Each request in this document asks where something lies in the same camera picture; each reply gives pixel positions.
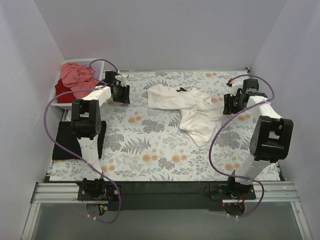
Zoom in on white t shirt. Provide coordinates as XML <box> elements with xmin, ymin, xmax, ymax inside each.
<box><xmin>147</xmin><ymin>84</ymin><xmax>224</xmax><ymax>147</ymax></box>

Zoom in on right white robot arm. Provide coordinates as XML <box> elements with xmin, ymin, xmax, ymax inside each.
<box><xmin>223</xmin><ymin>78</ymin><xmax>294</xmax><ymax>199</ymax></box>

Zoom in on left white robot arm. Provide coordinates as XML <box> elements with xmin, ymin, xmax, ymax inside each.
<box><xmin>71</xmin><ymin>71</ymin><xmax>130</xmax><ymax>180</ymax></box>

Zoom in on white plastic laundry basket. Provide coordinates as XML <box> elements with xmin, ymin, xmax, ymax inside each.
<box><xmin>50</xmin><ymin>58</ymin><xmax>105</xmax><ymax>110</ymax></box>

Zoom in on pink t shirt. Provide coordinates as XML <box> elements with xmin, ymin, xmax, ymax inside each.
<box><xmin>56</xmin><ymin>62</ymin><xmax>99</xmax><ymax>95</ymax></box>

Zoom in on floral patterned table mat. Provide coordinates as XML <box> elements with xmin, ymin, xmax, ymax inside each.
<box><xmin>49</xmin><ymin>70</ymin><xmax>281</xmax><ymax>182</ymax></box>

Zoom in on folded black t shirt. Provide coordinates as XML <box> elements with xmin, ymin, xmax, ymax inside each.
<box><xmin>52</xmin><ymin>121</ymin><xmax>107</xmax><ymax>161</ymax></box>

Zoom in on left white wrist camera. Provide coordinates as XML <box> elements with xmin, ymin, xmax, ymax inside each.
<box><xmin>116</xmin><ymin>73</ymin><xmax>129</xmax><ymax>87</ymax></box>

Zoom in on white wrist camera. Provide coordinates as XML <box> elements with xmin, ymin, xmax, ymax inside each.
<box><xmin>227</xmin><ymin>78</ymin><xmax>243</xmax><ymax>96</ymax></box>
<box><xmin>116</xmin><ymin>73</ymin><xmax>129</xmax><ymax>87</ymax></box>

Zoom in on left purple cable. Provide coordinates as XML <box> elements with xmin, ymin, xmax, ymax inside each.
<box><xmin>43</xmin><ymin>58</ymin><xmax>125</xmax><ymax>224</ymax></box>

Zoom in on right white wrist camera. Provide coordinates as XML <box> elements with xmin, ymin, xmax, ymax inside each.
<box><xmin>227</xmin><ymin>78</ymin><xmax>243</xmax><ymax>96</ymax></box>

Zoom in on aluminium frame rail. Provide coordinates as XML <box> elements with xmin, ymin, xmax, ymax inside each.
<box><xmin>30</xmin><ymin>181</ymin><xmax>300</xmax><ymax>206</ymax></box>

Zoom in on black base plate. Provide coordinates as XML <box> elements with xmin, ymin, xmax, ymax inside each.
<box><xmin>76</xmin><ymin>179</ymin><xmax>256</xmax><ymax>211</ymax></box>

